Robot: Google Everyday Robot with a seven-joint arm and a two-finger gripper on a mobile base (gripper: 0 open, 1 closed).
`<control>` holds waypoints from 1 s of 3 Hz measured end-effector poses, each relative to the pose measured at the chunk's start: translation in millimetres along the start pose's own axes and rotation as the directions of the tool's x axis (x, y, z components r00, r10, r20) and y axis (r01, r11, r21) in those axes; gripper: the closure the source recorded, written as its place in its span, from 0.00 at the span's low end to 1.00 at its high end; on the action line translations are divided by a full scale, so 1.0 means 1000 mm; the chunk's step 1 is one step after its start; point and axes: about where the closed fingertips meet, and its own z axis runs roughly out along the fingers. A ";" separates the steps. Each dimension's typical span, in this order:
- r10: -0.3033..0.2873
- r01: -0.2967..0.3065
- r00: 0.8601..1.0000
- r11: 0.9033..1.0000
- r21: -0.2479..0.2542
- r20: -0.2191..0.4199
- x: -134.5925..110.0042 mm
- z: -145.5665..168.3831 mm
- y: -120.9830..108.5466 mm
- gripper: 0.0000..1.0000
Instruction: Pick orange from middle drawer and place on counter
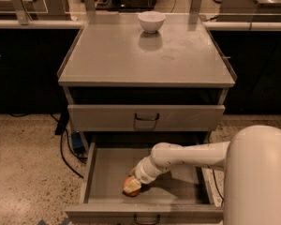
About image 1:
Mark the black drawer handle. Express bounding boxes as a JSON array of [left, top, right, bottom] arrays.
[[134, 113, 159, 122], [133, 214, 160, 225]]

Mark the grey metal drawer cabinet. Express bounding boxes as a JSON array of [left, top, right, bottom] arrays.
[[59, 13, 235, 145]]

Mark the steel background counter right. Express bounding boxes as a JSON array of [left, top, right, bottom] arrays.
[[217, 0, 281, 23]]

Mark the grey background table left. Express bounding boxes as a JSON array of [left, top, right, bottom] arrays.
[[0, 0, 71, 21]]

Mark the white horizontal rail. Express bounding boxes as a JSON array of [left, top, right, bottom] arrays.
[[0, 20, 281, 32]]

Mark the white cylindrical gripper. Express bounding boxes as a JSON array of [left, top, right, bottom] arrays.
[[122, 156, 171, 195]]

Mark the open grey middle drawer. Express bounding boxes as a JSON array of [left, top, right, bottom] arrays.
[[66, 143, 223, 225]]

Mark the black floor cable left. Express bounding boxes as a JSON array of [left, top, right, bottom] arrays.
[[50, 113, 88, 179]]

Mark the white ceramic bowl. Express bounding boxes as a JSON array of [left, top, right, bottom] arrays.
[[138, 11, 166, 33]]

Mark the black middle drawer handle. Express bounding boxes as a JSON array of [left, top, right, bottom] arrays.
[[133, 214, 160, 225]]

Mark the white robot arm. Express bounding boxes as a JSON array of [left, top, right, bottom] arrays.
[[123, 126, 281, 225]]

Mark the closed grey top drawer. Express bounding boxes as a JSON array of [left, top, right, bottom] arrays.
[[67, 105, 225, 132]]

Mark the blue power box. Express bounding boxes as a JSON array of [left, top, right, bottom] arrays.
[[71, 133, 85, 153]]

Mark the black top drawer handle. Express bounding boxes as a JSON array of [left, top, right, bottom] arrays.
[[134, 113, 159, 122]]

